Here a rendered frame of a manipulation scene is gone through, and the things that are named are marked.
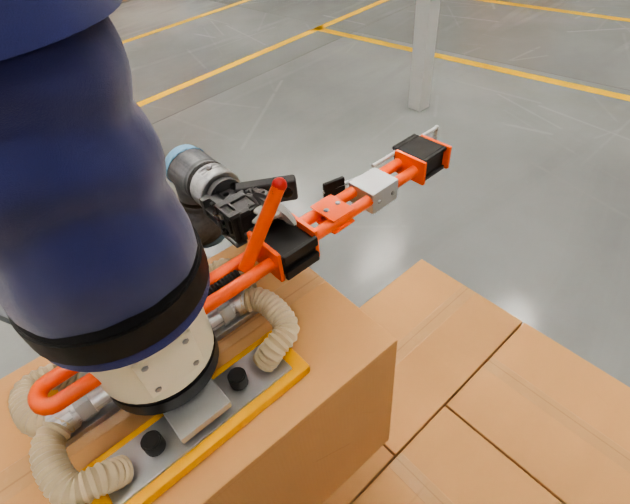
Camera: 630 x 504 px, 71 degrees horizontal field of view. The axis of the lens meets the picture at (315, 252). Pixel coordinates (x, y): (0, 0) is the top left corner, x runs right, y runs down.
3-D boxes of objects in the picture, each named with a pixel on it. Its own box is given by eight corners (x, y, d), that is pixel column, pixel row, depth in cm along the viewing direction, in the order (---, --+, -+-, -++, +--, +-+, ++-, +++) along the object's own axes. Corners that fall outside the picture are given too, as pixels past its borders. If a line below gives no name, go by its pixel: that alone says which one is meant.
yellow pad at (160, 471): (109, 540, 55) (91, 529, 52) (81, 478, 61) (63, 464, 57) (311, 371, 70) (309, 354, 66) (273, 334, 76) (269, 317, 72)
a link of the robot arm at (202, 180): (233, 193, 92) (224, 152, 85) (247, 202, 89) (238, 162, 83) (196, 212, 88) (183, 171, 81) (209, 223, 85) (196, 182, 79)
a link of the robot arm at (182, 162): (204, 174, 100) (195, 133, 93) (234, 197, 93) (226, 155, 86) (166, 190, 95) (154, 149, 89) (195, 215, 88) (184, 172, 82)
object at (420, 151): (422, 186, 85) (424, 164, 82) (393, 171, 89) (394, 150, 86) (449, 167, 89) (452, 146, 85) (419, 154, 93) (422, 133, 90)
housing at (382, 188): (373, 216, 80) (374, 196, 77) (347, 200, 84) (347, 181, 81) (399, 198, 83) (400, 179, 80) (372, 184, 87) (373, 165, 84)
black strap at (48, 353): (59, 409, 44) (38, 389, 41) (1, 286, 57) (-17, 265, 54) (244, 287, 54) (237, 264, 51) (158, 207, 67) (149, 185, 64)
